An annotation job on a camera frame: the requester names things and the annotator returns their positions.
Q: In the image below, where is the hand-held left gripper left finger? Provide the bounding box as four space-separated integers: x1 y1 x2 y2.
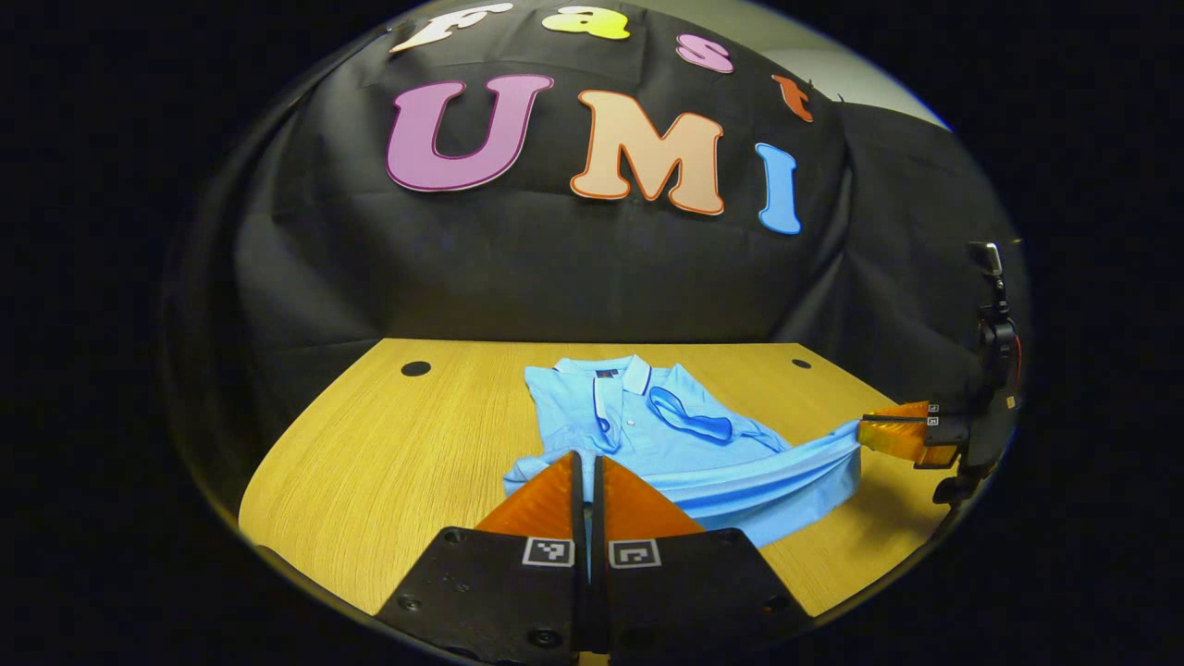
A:
375 450 591 666

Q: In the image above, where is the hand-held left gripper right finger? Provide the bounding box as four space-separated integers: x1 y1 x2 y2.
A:
591 454 817 663

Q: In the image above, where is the black backdrop cloth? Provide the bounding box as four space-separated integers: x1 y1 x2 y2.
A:
162 0 1030 505

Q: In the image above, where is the light blue T-shirt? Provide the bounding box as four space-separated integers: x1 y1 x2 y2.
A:
501 354 867 549

